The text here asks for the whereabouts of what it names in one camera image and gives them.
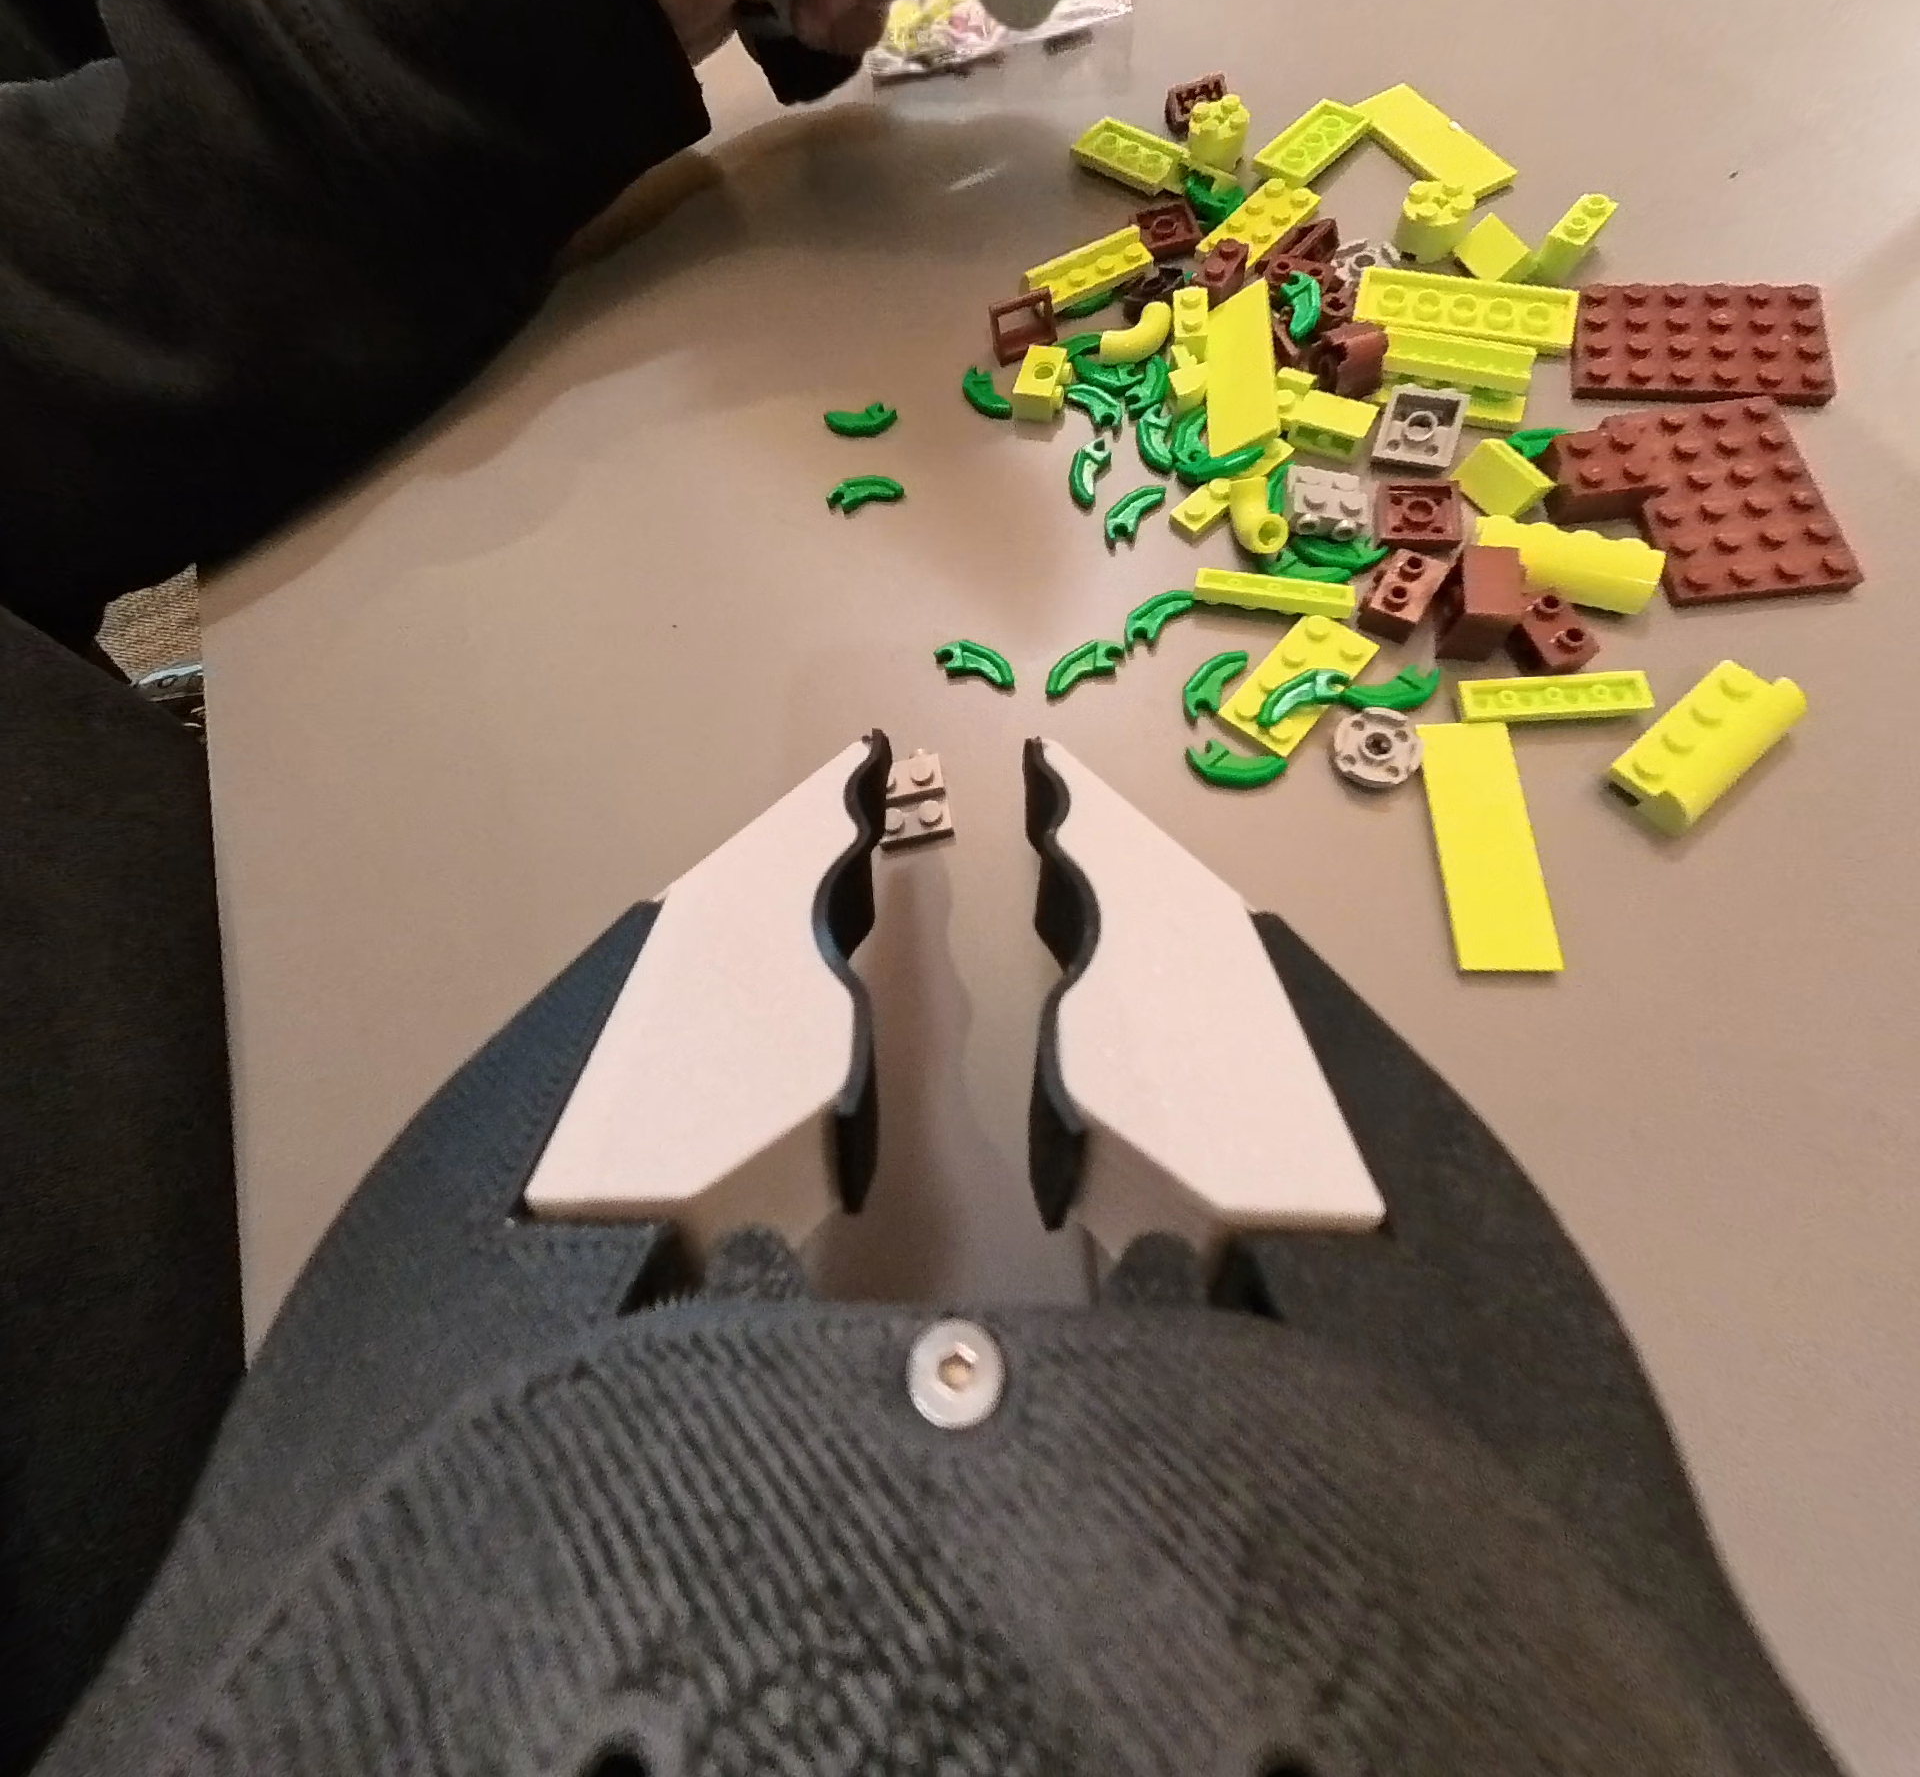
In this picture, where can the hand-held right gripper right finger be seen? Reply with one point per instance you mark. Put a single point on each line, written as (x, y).
(1214, 1071)

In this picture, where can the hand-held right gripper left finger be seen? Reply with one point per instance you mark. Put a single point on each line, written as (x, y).
(690, 1056)

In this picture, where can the small grey bracket plate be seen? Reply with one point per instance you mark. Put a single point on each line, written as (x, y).
(918, 802)

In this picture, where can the pile of toy bricks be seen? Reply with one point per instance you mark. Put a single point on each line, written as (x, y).
(1245, 367)

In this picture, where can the large brown studded plate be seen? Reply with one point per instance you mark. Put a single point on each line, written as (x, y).
(1703, 343)
(1741, 501)

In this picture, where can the person's left forearm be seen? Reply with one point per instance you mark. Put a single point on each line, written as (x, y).
(300, 187)

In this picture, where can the lime flat tile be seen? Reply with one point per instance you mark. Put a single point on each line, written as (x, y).
(1494, 848)

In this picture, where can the lime rounded long brick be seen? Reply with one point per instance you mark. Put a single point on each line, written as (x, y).
(1710, 742)

